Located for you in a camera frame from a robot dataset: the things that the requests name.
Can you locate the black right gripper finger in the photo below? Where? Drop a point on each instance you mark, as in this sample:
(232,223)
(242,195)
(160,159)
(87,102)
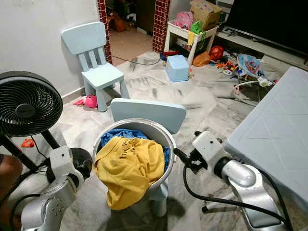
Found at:
(181,156)
(198,134)

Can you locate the yellow shirt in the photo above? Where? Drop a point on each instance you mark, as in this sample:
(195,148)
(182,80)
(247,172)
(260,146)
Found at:
(127,168)

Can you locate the white laundry basket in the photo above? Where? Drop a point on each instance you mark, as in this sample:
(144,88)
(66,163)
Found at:
(166,139)

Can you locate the blue garment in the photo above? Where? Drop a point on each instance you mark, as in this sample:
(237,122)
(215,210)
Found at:
(115,134)

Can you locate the light blue child chair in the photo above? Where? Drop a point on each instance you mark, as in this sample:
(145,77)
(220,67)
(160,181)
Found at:
(147,113)
(101,77)

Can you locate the small red toy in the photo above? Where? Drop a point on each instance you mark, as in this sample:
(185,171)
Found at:
(28,143)

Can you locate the pink toy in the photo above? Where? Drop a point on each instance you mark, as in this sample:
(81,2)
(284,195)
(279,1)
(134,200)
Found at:
(90,101)

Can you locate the light blue plastic stool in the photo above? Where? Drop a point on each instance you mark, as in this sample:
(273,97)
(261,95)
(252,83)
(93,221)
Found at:
(177,70)

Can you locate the light grey folding table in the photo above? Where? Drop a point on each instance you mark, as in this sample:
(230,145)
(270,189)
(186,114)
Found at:
(269,134)

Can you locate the orange bag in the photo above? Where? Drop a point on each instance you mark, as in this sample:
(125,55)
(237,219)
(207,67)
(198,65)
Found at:
(201,60)

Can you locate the black standing fan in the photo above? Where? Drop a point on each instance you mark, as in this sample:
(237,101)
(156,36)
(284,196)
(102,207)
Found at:
(29,106)

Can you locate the red ball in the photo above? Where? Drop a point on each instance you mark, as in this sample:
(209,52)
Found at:
(216,53)

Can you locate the patterned blue baby bouncer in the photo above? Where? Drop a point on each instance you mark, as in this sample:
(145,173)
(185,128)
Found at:
(250,65)

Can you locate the small yellow cloth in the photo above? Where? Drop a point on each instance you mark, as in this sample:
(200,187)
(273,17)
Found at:
(190,38)

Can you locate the small white table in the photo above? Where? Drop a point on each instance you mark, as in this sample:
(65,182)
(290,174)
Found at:
(180,30)

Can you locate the white television stand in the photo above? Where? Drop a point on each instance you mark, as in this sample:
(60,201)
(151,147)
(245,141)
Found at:
(260,43)

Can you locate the pink bag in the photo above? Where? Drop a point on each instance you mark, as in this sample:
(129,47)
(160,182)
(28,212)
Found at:
(184,20)

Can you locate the cardboard box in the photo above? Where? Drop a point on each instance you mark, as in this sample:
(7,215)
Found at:
(204,12)

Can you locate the black television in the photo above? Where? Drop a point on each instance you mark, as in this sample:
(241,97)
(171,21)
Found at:
(269,17)

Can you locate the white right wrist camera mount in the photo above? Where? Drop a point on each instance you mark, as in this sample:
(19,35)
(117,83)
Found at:
(209,147)

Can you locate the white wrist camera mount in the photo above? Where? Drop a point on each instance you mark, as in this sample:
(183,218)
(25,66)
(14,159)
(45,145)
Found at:
(209,147)
(62,161)

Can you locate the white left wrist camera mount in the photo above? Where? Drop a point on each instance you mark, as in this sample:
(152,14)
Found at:
(62,161)

